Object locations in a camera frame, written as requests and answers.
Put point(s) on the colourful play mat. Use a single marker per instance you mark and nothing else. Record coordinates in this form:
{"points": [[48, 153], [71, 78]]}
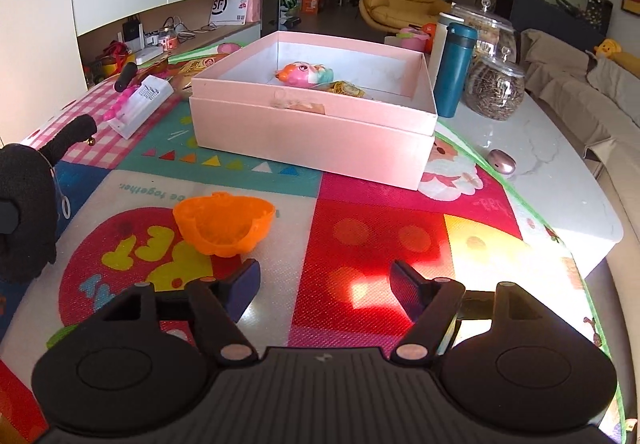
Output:
{"points": [[380, 234]]}

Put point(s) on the white and pink parcel box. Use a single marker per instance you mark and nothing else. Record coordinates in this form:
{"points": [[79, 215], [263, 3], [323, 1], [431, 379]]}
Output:
{"points": [[232, 7]]}

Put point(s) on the pink soft toy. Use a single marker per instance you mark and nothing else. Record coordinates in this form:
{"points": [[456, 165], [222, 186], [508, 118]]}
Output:
{"points": [[230, 47]]}

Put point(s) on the pink bowl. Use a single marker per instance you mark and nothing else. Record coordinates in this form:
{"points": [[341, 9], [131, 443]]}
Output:
{"points": [[412, 40]]}

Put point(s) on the long yellow plush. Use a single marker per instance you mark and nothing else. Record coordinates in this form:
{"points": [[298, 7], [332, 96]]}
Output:
{"points": [[629, 63]]}

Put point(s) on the grey sofa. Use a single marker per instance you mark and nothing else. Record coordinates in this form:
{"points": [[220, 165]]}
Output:
{"points": [[565, 94]]}

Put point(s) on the black plush toy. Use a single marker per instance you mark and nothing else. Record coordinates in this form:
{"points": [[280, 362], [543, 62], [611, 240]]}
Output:
{"points": [[30, 174]]}

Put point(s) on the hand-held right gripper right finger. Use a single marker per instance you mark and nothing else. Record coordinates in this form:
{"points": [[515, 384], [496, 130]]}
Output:
{"points": [[404, 285]]}

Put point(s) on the small bread packet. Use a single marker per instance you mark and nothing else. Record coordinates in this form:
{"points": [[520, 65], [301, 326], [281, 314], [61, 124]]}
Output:
{"points": [[202, 67]]}

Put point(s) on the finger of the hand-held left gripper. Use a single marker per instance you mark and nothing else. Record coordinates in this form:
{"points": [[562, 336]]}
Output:
{"points": [[7, 216]]}

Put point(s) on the white power strip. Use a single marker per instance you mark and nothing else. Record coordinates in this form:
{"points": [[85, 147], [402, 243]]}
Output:
{"points": [[149, 56]]}

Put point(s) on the small glass jar of seeds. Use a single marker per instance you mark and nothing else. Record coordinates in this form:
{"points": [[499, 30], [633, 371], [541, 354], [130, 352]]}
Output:
{"points": [[495, 92]]}

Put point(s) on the white bottle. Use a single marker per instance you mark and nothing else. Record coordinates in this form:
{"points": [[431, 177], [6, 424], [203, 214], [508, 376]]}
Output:
{"points": [[440, 39]]}

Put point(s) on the teal thermos bottle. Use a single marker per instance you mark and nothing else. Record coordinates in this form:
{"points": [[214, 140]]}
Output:
{"points": [[452, 74]]}

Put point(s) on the orange cardboard box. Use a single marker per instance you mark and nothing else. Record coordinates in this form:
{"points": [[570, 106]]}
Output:
{"points": [[311, 3]]}

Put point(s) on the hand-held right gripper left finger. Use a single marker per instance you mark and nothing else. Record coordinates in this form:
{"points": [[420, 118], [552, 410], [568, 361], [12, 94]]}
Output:
{"points": [[247, 283]]}

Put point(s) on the watermelon ball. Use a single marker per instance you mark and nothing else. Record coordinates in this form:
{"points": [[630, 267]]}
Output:
{"points": [[288, 0]]}

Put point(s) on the yellow duck plush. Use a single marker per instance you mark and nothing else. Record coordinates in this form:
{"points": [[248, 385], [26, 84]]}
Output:
{"points": [[607, 49]]}

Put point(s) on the yellow snack packet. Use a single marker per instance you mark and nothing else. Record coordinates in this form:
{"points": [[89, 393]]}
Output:
{"points": [[345, 89]]}

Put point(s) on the pink and teal fish toy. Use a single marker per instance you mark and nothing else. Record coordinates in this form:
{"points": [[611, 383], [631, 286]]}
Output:
{"points": [[302, 73]]}

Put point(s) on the pink wooden box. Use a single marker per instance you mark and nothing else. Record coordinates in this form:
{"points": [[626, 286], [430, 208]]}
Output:
{"points": [[300, 139]]}

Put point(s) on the orange plastic mould toy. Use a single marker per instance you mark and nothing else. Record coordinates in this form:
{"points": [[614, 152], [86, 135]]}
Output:
{"points": [[220, 229]]}

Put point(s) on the pink computer mouse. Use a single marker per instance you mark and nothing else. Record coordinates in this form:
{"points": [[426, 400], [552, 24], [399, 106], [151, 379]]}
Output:
{"points": [[502, 161]]}

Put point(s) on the pink plastic toy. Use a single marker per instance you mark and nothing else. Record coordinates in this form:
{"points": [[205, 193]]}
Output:
{"points": [[119, 110]]}

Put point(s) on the large glass jar of nuts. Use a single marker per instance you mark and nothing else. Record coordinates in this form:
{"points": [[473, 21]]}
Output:
{"points": [[492, 27]]}

